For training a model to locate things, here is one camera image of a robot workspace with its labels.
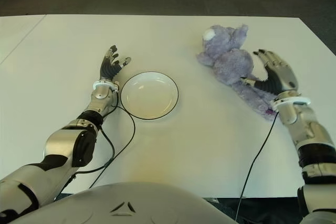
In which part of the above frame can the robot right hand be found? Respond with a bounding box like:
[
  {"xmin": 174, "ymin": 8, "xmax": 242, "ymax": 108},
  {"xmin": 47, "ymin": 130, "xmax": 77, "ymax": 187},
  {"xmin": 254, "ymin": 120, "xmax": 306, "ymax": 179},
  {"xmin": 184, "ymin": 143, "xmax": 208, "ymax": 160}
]
[{"xmin": 240, "ymin": 49, "xmax": 300, "ymax": 95}]

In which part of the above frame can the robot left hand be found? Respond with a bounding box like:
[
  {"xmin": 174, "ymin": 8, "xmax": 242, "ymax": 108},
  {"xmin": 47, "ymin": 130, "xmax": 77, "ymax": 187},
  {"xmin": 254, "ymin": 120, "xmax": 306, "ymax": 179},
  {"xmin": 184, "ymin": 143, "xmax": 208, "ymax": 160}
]
[{"xmin": 99, "ymin": 45, "xmax": 132, "ymax": 81}]

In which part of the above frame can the purple plush doll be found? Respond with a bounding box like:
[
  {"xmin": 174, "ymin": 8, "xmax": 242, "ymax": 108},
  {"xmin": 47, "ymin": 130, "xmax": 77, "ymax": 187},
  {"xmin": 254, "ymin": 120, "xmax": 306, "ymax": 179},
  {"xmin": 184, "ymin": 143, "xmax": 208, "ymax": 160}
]
[{"xmin": 196, "ymin": 24, "xmax": 279, "ymax": 122}]

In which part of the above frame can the white plate with black rim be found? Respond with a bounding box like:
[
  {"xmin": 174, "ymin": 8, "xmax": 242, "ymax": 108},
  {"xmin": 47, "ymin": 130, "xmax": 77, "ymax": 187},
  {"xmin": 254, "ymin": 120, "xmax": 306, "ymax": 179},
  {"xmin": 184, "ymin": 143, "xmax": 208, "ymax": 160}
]
[{"xmin": 120, "ymin": 71, "xmax": 180, "ymax": 120}]

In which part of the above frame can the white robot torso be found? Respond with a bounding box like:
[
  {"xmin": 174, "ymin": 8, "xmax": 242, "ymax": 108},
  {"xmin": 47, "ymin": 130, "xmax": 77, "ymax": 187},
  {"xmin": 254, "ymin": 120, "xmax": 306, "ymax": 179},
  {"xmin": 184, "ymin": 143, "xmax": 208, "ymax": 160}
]
[{"xmin": 15, "ymin": 182, "xmax": 237, "ymax": 224}]

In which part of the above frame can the thin black left hand cable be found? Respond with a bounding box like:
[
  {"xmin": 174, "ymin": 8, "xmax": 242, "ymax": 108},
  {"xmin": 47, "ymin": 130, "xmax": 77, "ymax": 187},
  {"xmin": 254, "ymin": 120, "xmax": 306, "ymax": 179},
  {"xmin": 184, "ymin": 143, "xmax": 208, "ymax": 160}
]
[{"xmin": 90, "ymin": 91, "xmax": 136, "ymax": 188}]

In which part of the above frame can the thin black hand cable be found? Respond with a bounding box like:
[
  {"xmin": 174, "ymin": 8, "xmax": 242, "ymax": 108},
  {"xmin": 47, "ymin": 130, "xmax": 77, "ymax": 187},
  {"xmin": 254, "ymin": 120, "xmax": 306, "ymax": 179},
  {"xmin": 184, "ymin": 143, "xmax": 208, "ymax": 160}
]
[
  {"xmin": 235, "ymin": 113, "xmax": 278, "ymax": 224},
  {"xmin": 90, "ymin": 91, "xmax": 136, "ymax": 188}
]

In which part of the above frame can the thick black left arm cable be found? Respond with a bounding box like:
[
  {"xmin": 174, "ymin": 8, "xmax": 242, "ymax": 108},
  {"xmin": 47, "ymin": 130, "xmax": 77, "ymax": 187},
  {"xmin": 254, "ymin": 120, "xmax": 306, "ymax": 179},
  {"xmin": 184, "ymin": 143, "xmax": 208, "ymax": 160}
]
[{"xmin": 75, "ymin": 126, "xmax": 116, "ymax": 175}]

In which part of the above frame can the thin black right hand cable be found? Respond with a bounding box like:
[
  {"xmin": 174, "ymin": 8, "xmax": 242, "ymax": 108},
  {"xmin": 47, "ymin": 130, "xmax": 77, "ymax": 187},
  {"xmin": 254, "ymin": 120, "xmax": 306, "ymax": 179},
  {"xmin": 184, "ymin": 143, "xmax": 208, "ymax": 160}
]
[{"xmin": 235, "ymin": 113, "xmax": 278, "ymax": 224}]

